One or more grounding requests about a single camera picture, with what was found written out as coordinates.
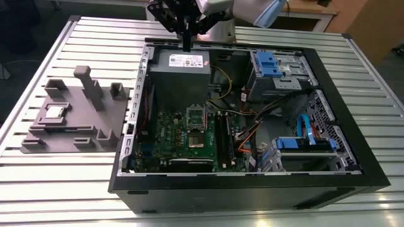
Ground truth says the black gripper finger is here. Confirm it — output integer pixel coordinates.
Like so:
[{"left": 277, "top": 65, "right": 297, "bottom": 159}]
[
  {"left": 186, "top": 13, "right": 224, "bottom": 52},
  {"left": 146, "top": 0, "right": 188, "bottom": 52}
]

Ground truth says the metal socket cover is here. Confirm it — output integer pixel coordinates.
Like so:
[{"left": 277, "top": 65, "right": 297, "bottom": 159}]
[{"left": 185, "top": 104, "right": 208, "bottom": 131}]

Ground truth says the silver CPU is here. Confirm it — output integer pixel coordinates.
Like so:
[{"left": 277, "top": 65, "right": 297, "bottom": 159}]
[{"left": 44, "top": 106, "right": 68, "bottom": 119}]

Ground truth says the CPU socket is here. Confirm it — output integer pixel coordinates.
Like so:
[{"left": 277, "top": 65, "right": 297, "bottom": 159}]
[{"left": 188, "top": 131, "right": 206, "bottom": 149}]

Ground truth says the grey power supply unit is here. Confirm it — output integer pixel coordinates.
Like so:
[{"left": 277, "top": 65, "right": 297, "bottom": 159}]
[{"left": 146, "top": 49, "right": 212, "bottom": 112}]

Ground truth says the tall grey drive cage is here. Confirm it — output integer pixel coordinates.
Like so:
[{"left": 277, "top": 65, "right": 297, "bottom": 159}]
[{"left": 245, "top": 50, "right": 318, "bottom": 103}]

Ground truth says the green motherboard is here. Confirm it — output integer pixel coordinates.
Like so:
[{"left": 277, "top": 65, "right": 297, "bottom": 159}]
[{"left": 132, "top": 104, "right": 249, "bottom": 173}]

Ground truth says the black RAM slot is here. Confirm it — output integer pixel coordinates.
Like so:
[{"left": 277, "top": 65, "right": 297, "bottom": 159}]
[
  {"left": 213, "top": 112, "right": 225, "bottom": 167},
  {"left": 222, "top": 112, "right": 237, "bottom": 166}
]

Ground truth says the grey parts rack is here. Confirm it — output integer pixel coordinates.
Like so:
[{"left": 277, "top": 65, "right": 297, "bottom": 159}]
[{"left": 18, "top": 65, "right": 132, "bottom": 154}]

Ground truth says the black graphics card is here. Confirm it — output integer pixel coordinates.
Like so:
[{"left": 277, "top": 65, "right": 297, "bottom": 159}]
[{"left": 158, "top": 157, "right": 216, "bottom": 173}]

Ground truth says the hard disk in blue carrier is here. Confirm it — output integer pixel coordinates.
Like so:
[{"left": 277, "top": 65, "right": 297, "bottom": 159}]
[{"left": 273, "top": 138, "right": 337, "bottom": 153}]

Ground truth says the green RAM stick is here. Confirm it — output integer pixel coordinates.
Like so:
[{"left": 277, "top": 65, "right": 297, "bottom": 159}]
[{"left": 44, "top": 127, "right": 80, "bottom": 133}]

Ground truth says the wooden cabinet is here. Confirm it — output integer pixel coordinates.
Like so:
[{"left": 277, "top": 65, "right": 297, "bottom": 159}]
[{"left": 324, "top": 0, "right": 404, "bottom": 65}]

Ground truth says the low grey disk bay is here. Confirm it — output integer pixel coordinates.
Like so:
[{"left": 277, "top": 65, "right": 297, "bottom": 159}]
[{"left": 257, "top": 137, "right": 362, "bottom": 175}]

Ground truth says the black PC case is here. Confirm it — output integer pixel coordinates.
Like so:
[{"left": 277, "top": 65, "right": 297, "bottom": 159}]
[{"left": 106, "top": 37, "right": 392, "bottom": 215}]

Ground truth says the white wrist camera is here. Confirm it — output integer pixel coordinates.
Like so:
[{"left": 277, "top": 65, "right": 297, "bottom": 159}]
[{"left": 194, "top": 0, "right": 236, "bottom": 17}]

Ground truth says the yellow wire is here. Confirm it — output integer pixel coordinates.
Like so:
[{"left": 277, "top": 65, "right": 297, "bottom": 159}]
[{"left": 208, "top": 65, "right": 233, "bottom": 102}]

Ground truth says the blue plastic drive bracket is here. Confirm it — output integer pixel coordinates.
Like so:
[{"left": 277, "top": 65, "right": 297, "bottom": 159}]
[{"left": 256, "top": 51, "right": 284, "bottom": 78}]

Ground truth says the white and black wire bundle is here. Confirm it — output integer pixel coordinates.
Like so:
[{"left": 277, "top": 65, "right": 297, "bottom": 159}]
[{"left": 206, "top": 99, "right": 256, "bottom": 116}]

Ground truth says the black cable bundle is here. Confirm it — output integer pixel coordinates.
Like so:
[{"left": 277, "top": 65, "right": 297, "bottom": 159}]
[{"left": 234, "top": 89, "right": 318, "bottom": 140}]

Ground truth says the orange wire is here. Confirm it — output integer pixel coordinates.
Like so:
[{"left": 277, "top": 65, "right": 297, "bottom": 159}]
[{"left": 234, "top": 122, "right": 264, "bottom": 154}]

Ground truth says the blue SATA wire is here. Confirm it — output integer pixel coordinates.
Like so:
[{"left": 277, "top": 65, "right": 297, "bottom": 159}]
[{"left": 296, "top": 113, "right": 316, "bottom": 146}]

